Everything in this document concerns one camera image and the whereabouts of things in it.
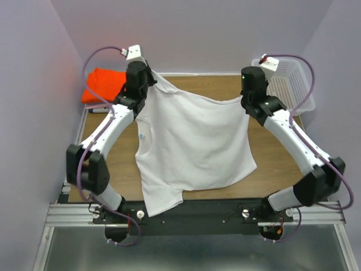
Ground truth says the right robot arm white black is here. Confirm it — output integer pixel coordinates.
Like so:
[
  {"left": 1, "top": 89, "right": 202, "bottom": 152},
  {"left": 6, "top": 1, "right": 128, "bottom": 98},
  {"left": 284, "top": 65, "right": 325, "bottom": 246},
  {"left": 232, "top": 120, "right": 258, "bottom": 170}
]
[{"left": 241, "top": 66, "right": 345, "bottom": 221}]

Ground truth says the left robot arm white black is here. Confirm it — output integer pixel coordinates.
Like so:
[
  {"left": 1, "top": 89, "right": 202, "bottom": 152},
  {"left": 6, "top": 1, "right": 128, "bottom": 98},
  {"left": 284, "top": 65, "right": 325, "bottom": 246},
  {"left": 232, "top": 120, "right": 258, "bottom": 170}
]
[{"left": 66, "top": 60, "right": 156, "bottom": 223}]

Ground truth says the orange folded t shirt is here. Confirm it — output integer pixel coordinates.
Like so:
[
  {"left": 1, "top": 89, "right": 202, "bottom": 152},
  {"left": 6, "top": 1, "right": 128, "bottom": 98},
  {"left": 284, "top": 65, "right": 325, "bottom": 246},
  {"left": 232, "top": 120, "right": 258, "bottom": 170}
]
[{"left": 86, "top": 68, "right": 126, "bottom": 102}]

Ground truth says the white plastic basket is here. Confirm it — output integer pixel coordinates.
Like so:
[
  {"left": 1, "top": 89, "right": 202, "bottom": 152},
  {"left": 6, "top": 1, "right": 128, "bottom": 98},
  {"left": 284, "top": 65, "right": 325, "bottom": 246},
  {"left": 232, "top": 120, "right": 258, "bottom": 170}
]
[{"left": 267, "top": 57, "right": 310, "bottom": 111}]

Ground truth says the blue white folded t shirt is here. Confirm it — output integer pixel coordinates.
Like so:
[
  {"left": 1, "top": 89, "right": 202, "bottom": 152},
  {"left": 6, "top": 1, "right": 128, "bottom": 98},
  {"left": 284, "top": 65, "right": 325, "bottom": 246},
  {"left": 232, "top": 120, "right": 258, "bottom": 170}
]
[{"left": 88, "top": 108, "right": 109, "bottom": 113}]

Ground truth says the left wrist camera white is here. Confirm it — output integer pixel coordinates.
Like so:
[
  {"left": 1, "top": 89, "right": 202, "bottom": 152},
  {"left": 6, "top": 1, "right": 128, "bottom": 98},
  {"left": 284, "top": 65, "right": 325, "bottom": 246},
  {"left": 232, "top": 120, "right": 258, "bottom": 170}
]
[{"left": 121, "top": 45, "right": 144, "bottom": 62}]

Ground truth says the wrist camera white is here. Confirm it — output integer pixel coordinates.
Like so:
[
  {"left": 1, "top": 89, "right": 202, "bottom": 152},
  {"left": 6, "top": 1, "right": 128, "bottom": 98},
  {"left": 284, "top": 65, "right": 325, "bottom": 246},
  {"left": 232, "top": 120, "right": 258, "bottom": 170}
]
[
  {"left": 258, "top": 54, "right": 280, "bottom": 82},
  {"left": 121, "top": 45, "right": 144, "bottom": 62}
]

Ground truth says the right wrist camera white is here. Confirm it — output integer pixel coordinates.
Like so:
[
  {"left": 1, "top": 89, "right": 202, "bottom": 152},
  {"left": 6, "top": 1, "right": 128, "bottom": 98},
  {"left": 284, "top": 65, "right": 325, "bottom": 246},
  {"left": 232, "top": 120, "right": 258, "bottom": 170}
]
[{"left": 258, "top": 54, "right": 280, "bottom": 82}]

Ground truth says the left side aluminium rail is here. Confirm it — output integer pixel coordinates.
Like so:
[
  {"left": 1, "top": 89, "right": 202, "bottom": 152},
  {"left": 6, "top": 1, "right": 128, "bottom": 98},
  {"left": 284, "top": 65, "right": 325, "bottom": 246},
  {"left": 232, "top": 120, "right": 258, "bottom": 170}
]
[{"left": 61, "top": 108, "right": 88, "bottom": 194}]

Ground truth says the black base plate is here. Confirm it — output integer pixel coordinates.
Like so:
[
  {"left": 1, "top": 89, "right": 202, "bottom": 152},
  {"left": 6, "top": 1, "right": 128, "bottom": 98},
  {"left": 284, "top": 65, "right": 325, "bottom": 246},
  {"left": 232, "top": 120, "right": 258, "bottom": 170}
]
[{"left": 92, "top": 198, "right": 293, "bottom": 241}]

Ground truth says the aluminium frame rail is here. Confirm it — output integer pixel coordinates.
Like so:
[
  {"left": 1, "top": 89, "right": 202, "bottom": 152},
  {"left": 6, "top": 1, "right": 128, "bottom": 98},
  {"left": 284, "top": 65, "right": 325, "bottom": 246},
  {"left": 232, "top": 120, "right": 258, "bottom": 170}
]
[{"left": 45, "top": 203, "right": 346, "bottom": 227}]

